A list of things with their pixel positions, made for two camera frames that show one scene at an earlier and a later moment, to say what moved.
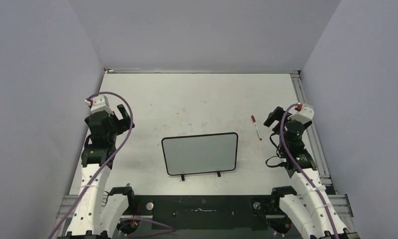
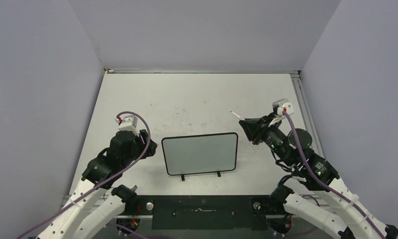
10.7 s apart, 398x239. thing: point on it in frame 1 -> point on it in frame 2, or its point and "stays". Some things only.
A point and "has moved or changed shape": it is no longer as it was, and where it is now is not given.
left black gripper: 123,125 -> 142,140
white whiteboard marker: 254,121 has moved or changed shape
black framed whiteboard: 200,153 stays
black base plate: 210,212 stays
